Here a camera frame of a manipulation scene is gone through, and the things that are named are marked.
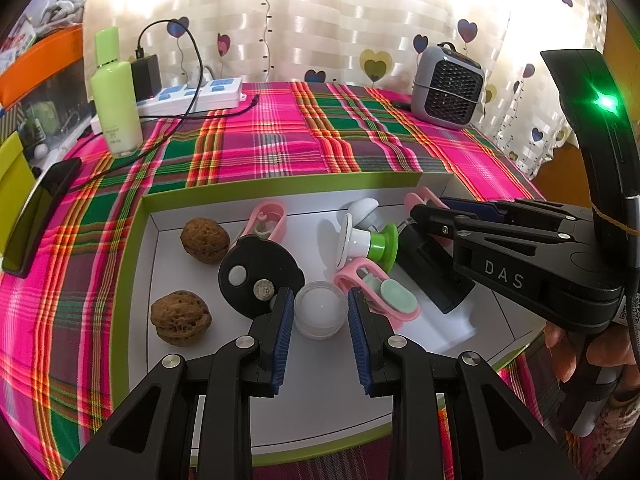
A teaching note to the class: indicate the small white dropper bottle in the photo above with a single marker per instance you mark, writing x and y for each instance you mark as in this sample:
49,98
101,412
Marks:
38,135

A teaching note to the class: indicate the light green lotion bottle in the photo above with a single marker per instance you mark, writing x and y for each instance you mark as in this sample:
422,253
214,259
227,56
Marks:
116,100

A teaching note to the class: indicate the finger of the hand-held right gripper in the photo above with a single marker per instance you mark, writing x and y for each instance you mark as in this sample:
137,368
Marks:
440,222
475,208

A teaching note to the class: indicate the black oval magnet holder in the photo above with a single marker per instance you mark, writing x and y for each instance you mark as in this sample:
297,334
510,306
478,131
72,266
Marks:
250,260

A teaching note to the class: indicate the cream curtain with hearts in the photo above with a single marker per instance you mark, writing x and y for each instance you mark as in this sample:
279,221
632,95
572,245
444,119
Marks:
340,15

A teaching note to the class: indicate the black smartphone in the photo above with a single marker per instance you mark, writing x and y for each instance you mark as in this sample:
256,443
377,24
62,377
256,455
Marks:
42,215

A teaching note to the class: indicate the brown walnut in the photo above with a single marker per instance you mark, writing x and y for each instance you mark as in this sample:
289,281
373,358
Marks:
205,240
180,317

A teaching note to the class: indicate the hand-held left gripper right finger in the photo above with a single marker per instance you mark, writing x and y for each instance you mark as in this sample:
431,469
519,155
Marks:
357,342

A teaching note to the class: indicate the pink clip with white hook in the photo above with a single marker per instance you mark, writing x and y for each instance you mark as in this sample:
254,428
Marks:
272,212

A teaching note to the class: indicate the small black device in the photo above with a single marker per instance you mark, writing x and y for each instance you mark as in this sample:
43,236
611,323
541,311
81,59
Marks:
430,280

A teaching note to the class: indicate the lime green shoe box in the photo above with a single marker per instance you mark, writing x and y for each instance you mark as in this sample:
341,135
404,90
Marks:
15,190

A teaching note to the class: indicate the black charger adapter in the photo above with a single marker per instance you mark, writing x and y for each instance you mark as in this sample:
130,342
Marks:
146,77

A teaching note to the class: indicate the white round cap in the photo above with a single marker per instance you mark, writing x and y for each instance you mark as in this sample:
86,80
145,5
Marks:
320,312

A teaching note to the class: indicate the white and green suction hook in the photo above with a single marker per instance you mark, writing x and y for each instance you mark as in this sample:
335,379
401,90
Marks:
367,246

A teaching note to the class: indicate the small grey heater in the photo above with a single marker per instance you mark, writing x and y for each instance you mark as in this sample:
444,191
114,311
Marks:
447,85

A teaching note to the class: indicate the green and white cardboard box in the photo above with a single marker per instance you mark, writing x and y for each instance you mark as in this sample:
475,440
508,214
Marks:
325,410

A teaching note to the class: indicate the clear plastic storage bin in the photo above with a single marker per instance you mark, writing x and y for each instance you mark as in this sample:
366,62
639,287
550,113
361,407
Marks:
60,105

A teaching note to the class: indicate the white mushroom-shaped knob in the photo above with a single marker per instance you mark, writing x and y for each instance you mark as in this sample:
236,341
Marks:
362,208

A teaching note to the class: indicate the white and blue power strip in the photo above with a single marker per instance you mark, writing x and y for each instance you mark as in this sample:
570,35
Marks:
215,92

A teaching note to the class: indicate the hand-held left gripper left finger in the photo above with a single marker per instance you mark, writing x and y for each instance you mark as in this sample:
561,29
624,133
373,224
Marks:
282,332

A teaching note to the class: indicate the person's right hand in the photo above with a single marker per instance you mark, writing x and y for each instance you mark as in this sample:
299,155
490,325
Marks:
562,355

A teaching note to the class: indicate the pink clip with green pad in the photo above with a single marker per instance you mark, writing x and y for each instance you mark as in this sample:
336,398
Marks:
395,297

